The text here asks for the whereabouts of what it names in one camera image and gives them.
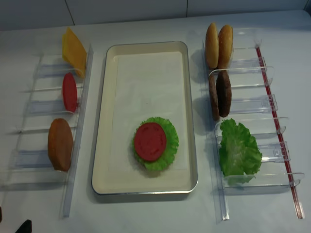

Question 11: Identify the brown bun half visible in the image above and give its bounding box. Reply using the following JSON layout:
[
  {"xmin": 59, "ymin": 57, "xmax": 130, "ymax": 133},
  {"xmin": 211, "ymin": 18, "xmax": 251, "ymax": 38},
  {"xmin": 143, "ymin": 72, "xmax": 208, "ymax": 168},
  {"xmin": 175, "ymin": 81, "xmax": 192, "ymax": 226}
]
[{"xmin": 48, "ymin": 118, "xmax": 73, "ymax": 172}]

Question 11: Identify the right golden bread bun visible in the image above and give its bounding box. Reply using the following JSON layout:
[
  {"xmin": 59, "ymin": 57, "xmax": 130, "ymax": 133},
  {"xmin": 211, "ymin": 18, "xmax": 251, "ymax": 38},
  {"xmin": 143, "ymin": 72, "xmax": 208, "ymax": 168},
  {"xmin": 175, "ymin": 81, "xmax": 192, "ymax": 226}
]
[{"xmin": 218, "ymin": 25, "xmax": 233, "ymax": 69}]

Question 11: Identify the green lettuce leaf in rack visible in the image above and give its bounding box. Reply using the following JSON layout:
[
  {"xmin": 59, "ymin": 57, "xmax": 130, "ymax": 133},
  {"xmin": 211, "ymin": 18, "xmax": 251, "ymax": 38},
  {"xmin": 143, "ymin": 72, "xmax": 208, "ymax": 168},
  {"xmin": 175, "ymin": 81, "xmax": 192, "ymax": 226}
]
[{"xmin": 219, "ymin": 119, "xmax": 262, "ymax": 177}]

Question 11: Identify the white parchment paper sheet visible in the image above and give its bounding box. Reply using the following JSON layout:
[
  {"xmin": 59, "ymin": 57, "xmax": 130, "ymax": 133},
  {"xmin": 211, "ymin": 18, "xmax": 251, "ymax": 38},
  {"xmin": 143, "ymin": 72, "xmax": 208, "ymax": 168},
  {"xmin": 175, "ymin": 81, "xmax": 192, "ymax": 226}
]
[{"xmin": 109, "ymin": 52, "xmax": 188, "ymax": 171}]

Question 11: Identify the cream metal baking tray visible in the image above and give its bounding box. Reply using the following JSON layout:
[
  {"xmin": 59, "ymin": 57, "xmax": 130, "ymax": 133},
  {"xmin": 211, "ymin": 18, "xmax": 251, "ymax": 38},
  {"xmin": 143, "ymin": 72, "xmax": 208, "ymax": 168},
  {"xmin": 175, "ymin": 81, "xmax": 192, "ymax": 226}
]
[{"xmin": 92, "ymin": 41, "xmax": 198, "ymax": 195}]

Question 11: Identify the green lettuce leaf on tray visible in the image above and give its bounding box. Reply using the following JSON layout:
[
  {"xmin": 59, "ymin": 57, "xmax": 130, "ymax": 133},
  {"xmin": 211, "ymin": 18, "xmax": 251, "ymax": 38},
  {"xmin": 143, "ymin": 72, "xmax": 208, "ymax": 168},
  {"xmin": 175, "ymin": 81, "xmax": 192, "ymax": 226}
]
[{"xmin": 132, "ymin": 116, "xmax": 179, "ymax": 171}]

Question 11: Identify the yellow cheese slice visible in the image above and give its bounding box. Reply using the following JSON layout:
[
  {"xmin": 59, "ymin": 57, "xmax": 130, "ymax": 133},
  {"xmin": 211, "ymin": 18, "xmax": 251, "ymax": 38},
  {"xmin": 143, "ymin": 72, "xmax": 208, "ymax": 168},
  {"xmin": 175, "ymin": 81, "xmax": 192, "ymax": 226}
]
[{"xmin": 62, "ymin": 27, "xmax": 87, "ymax": 78}]

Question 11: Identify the brown meat patty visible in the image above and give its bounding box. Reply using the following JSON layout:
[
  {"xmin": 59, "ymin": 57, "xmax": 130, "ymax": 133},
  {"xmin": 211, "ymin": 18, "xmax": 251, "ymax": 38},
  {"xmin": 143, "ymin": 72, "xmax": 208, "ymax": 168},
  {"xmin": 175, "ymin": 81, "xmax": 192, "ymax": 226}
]
[
  {"xmin": 208, "ymin": 74, "xmax": 220, "ymax": 122},
  {"xmin": 216, "ymin": 70, "xmax": 232, "ymax": 117}
]

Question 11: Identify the golden bread bun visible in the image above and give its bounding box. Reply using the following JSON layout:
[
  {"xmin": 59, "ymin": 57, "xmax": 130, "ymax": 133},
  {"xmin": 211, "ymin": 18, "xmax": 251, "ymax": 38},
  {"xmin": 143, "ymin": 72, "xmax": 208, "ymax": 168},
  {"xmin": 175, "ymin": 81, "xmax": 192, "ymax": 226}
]
[
  {"xmin": 205, "ymin": 23, "xmax": 219, "ymax": 69},
  {"xmin": 218, "ymin": 25, "xmax": 233, "ymax": 69}
]

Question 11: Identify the clear acrylic left rack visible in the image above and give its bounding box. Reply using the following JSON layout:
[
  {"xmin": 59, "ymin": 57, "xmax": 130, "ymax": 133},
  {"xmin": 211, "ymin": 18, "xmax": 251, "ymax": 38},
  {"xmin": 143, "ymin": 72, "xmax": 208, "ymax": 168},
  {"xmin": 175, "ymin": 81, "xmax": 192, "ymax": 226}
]
[{"xmin": 0, "ymin": 47, "xmax": 94, "ymax": 217}]

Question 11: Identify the clear acrylic right rack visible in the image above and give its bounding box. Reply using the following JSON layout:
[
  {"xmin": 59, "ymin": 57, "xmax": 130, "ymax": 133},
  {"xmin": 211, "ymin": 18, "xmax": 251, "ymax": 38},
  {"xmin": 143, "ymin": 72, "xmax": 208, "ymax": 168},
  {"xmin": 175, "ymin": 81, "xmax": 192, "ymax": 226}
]
[{"xmin": 195, "ymin": 28, "xmax": 304, "ymax": 220}]

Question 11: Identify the left golden bread bun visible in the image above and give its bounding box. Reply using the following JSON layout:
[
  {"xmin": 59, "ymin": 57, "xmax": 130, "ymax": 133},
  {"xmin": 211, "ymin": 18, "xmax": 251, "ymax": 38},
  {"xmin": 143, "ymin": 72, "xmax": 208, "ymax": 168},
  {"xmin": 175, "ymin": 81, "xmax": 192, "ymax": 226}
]
[{"xmin": 205, "ymin": 23, "xmax": 219, "ymax": 69}]

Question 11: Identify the left brown meat patty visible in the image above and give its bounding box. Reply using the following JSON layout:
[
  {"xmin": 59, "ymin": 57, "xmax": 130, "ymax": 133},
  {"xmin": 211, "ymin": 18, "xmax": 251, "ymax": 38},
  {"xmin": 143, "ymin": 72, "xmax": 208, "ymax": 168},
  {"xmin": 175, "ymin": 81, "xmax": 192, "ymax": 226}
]
[{"xmin": 208, "ymin": 74, "xmax": 220, "ymax": 122}]

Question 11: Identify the red tomato slice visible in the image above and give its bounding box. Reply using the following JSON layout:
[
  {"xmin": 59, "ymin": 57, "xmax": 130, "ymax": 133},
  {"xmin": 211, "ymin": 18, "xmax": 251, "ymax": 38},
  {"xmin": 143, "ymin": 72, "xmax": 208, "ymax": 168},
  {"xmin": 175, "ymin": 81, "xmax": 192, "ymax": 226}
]
[
  {"xmin": 134, "ymin": 122, "xmax": 167, "ymax": 162},
  {"xmin": 62, "ymin": 72, "xmax": 77, "ymax": 113}
]

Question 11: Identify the red rod on rack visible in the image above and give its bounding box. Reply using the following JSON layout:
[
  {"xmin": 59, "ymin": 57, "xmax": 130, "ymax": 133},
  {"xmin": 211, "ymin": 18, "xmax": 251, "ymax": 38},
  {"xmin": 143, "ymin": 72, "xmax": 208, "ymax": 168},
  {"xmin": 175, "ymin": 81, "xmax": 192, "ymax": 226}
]
[{"xmin": 256, "ymin": 47, "xmax": 304, "ymax": 218}]

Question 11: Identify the red tomato slice in rack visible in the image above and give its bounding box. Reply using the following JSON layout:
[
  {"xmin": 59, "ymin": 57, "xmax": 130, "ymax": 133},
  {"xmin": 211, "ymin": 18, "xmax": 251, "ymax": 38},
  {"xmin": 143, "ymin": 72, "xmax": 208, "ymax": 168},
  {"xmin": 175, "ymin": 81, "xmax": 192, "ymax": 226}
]
[{"xmin": 62, "ymin": 72, "xmax": 77, "ymax": 113}]

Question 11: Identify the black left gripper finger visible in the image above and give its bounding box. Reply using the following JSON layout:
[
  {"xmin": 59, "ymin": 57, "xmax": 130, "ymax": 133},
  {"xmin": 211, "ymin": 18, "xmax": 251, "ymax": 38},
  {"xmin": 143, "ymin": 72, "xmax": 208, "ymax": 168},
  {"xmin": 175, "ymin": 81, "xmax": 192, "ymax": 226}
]
[{"xmin": 16, "ymin": 219, "xmax": 32, "ymax": 233}]

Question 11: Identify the clear acrylic rack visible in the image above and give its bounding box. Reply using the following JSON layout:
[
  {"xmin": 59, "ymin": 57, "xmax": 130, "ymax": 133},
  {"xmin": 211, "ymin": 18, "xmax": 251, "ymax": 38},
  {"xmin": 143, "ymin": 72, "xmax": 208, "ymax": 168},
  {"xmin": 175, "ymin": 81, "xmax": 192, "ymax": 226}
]
[
  {"xmin": 0, "ymin": 47, "xmax": 94, "ymax": 217},
  {"xmin": 195, "ymin": 28, "xmax": 304, "ymax": 220}
]

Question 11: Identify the right brown meat patty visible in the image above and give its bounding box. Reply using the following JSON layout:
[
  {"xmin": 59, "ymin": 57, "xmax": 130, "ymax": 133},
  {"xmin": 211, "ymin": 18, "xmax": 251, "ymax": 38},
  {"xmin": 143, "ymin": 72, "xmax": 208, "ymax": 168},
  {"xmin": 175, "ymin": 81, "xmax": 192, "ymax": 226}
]
[{"xmin": 216, "ymin": 70, "xmax": 232, "ymax": 117}]

